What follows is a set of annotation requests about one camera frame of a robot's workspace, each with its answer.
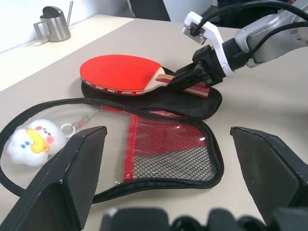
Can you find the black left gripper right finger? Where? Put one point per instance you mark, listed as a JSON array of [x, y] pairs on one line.
[[269, 173]]

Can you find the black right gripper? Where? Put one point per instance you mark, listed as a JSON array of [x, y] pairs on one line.
[[208, 62]]

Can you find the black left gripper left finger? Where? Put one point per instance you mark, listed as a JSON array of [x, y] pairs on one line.
[[60, 183]]

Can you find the red table tennis paddle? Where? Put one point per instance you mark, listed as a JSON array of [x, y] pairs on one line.
[[115, 69]]

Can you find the black red paddle case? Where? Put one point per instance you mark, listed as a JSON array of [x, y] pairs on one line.
[[168, 154]]

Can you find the steel watering can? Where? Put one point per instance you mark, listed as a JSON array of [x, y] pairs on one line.
[[55, 29]]

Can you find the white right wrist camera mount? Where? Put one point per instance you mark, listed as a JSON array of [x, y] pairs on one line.
[[216, 36]]

